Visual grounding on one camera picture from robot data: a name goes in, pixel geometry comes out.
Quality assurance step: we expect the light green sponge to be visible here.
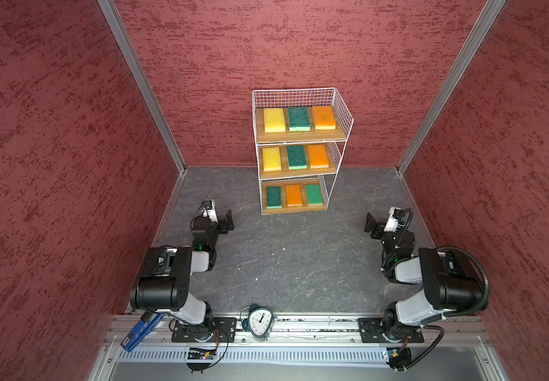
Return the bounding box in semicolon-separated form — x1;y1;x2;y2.
305;184;324;206

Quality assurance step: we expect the right circuit board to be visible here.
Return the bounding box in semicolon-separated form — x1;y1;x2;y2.
387;348;412;371

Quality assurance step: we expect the green analog clock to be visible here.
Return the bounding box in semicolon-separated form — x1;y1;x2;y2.
241;305;274;341

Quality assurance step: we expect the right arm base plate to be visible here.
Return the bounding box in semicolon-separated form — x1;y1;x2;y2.
358;317;425;344

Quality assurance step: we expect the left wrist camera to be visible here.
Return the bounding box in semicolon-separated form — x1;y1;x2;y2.
201;200;219;223

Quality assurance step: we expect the dark green sponge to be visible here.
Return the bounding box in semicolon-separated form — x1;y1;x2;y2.
266;186;282;210
287;107;311;132
286;144;308;170

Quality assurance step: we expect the orange sponge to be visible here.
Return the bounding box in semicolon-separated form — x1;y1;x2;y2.
285;184;303;207
312;106;336;130
307;144;330;169

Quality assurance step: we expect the left circuit board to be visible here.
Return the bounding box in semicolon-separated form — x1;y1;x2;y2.
187;348;217;361

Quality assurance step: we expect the white wire wooden shelf rack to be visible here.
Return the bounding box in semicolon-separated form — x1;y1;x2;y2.
251;87;354;215

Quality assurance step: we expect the yellow sponge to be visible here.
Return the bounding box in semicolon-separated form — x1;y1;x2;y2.
263;108;286;133
262;146;282;172

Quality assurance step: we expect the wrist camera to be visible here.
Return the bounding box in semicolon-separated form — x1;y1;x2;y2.
201;200;219;223
384;206;405;232

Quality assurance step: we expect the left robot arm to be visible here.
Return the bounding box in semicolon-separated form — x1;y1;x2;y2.
130;209;234;332

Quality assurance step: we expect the blue stapler tool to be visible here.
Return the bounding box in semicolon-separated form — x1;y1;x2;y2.
120;312;166;352

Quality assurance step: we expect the right black corrugated cable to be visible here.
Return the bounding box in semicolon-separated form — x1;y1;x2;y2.
381;208;491;370

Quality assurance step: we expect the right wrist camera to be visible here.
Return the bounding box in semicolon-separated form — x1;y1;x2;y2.
384;206;405;232

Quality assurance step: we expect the circuit board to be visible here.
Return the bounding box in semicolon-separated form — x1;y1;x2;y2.
387;348;412;371
187;348;217;361

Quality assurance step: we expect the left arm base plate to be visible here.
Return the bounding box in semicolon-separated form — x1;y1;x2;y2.
171;317;238;344

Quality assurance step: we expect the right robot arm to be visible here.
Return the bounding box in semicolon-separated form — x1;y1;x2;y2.
364;207;490;342

